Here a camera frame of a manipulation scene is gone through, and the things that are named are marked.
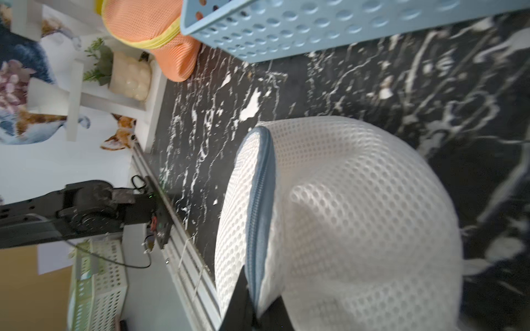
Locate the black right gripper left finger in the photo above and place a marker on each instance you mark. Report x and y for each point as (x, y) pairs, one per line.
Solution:
(240, 314)

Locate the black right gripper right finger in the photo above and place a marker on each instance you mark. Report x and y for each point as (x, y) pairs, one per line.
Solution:
(275, 318)

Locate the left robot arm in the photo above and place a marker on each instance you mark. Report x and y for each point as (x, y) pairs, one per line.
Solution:
(84, 209)

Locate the cream textured pot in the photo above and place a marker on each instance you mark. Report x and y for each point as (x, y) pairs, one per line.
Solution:
(130, 77)

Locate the white tiered wooden shelf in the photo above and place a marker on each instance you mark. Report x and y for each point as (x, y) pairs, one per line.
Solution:
(27, 17)

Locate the small green potted plant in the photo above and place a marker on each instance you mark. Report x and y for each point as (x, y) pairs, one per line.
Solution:
(103, 68)

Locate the light blue perforated plastic basket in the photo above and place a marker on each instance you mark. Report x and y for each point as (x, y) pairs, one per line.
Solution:
(259, 31)

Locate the pink flower bunch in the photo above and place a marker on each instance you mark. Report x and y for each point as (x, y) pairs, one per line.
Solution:
(14, 85)

